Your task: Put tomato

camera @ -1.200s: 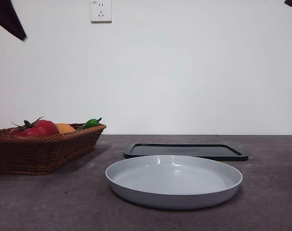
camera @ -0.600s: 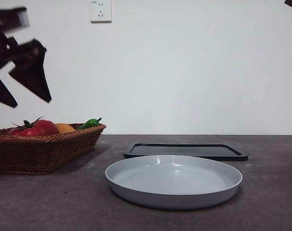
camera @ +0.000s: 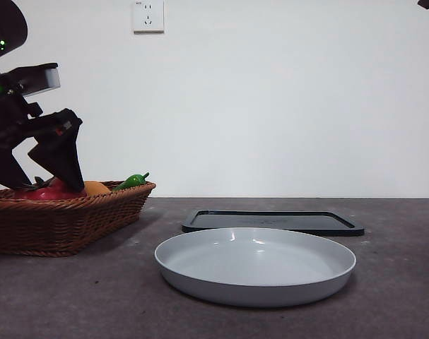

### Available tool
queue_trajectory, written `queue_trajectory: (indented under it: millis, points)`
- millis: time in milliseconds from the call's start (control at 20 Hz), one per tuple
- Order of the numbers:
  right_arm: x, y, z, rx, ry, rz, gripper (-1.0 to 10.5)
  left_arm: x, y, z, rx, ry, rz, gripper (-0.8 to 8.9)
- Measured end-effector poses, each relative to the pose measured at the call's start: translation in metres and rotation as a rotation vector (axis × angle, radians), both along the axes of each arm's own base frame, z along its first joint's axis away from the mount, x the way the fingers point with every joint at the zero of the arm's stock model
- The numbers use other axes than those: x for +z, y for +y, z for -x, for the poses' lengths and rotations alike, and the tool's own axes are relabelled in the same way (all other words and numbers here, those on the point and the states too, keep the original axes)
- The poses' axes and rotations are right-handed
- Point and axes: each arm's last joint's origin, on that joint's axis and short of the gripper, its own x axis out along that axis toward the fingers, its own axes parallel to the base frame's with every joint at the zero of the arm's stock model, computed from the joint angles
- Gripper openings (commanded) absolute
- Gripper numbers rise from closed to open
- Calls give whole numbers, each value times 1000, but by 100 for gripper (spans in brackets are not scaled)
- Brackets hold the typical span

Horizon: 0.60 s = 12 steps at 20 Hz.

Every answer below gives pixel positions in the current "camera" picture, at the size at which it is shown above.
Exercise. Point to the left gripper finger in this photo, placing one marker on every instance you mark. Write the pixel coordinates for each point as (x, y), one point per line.
(5, 166)
(64, 159)

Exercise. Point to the red tomato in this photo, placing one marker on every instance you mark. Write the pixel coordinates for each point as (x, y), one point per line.
(41, 193)

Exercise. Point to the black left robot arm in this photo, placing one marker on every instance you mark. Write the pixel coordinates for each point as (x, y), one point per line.
(5, 21)

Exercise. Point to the orange round fruit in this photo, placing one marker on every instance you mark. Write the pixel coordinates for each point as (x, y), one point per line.
(97, 188)

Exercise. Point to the brown wicker basket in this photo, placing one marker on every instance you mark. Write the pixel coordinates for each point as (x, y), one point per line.
(58, 226)

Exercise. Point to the green chili pepper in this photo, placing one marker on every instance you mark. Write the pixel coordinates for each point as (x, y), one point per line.
(130, 181)

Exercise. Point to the black rectangular tray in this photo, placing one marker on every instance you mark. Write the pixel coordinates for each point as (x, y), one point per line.
(270, 220)

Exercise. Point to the grey round plate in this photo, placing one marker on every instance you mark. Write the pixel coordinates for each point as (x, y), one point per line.
(253, 268)

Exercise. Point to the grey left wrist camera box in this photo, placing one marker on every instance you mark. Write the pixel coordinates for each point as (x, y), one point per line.
(53, 78)

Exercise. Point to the white wall socket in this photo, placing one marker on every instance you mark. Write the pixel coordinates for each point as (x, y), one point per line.
(148, 17)

